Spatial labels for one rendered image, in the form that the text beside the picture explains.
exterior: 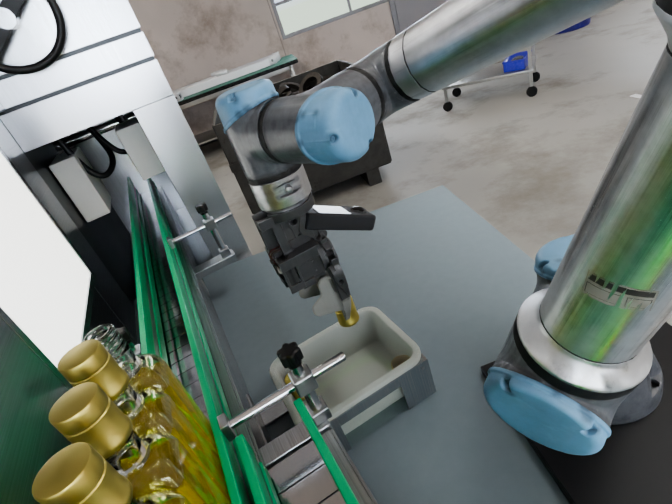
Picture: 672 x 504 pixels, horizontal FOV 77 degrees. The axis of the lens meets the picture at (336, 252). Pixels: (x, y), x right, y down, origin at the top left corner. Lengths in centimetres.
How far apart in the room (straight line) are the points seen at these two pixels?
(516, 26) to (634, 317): 26
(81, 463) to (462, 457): 51
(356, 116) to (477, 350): 50
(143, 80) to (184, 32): 559
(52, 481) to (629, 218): 38
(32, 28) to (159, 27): 565
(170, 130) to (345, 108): 86
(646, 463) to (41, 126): 130
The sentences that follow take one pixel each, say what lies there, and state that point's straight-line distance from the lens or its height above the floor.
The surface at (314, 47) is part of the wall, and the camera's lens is 684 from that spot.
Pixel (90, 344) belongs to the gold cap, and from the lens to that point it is 40.
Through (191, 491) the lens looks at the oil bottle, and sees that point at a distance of 39.
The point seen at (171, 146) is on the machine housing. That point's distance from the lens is 125.
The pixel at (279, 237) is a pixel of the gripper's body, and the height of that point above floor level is 109.
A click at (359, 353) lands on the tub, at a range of 81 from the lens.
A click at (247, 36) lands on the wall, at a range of 676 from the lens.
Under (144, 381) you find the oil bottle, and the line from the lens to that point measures 46.
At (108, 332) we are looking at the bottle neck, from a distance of 45.
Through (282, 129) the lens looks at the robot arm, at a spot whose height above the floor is 123.
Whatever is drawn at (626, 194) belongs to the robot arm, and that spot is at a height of 118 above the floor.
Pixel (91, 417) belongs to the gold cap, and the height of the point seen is 115.
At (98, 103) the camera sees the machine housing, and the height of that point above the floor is 128.
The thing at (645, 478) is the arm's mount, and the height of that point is 77.
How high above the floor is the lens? 133
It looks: 30 degrees down
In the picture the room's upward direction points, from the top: 20 degrees counter-clockwise
